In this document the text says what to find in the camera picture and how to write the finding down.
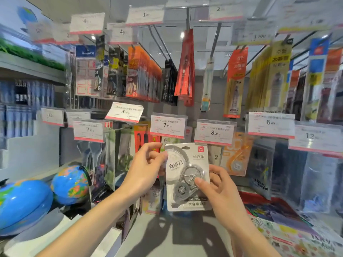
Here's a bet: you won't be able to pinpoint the person's left forearm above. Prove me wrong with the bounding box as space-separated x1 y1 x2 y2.
35 185 138 257

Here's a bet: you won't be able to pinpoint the stack of black yellow packets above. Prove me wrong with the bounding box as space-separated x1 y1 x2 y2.
94 35 128 98

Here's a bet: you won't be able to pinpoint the grey correction tape packet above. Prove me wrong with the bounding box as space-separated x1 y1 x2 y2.
164 143 212 212

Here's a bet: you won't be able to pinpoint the red label sticker packets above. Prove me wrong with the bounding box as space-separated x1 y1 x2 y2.
75 45 97 97

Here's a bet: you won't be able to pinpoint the dark hanging packets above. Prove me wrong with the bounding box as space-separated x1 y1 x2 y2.
249 138 277 200

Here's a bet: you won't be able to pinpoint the globe landscape poster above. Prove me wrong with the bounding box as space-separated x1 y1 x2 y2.
0 0 69 71

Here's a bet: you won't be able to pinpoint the orange glue packet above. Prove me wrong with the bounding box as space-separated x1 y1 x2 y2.
223 47 248 119

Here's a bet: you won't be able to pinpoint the row of white price tags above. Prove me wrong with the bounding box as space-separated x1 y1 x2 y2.
41 102 343 158
27 0 343 46

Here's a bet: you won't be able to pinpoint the person's right forearm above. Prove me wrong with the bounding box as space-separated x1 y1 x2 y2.
229 219 282 257

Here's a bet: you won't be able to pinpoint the person's left hand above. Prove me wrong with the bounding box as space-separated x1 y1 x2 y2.
117 142 168 205

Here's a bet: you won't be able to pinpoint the stack of clear blue packets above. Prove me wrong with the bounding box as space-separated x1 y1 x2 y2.
275 141 343 214

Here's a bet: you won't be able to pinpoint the small blue globe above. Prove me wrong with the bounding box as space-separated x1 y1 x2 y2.
50 165 91 206

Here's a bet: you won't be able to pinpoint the person's right hand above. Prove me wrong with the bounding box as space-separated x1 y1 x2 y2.
194 164 254 235

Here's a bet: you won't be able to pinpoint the colourful printed boxes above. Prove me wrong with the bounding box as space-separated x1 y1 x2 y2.
240 191 343 257

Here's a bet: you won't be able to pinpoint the white display shelf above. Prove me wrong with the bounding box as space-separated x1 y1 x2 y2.
0 52 122 257

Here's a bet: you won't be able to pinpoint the blue yellow hanging packet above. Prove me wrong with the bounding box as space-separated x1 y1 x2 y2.
301 38 330 122

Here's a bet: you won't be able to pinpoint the green scissors packet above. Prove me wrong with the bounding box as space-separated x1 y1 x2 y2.
115 128 135 182

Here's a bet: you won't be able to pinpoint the orange correction tape packet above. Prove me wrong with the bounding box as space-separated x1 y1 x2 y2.
220 132 254 177

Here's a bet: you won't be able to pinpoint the white pen packet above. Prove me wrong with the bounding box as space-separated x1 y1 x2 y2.
200 58 215 112

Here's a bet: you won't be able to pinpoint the large blue globe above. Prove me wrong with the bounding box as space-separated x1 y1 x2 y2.
0 179 54 236

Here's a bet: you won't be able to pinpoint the stack of yellow glue packets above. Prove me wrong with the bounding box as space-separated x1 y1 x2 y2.
245 41 293 113

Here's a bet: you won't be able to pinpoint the shelf of blue pen packets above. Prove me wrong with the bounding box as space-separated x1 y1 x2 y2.
0 79 55 150

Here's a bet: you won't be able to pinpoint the red black hanging packet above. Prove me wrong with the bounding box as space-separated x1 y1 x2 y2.
133 125 162 153

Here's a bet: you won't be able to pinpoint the stack of orange red packets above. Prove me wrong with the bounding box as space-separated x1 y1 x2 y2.
317 48 343 124

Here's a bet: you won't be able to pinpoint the small clear tape packet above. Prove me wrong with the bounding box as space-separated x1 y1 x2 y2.
141 179 164 215

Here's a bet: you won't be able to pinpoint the clear scissors packets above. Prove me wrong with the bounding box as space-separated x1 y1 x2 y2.
77 128 116 192

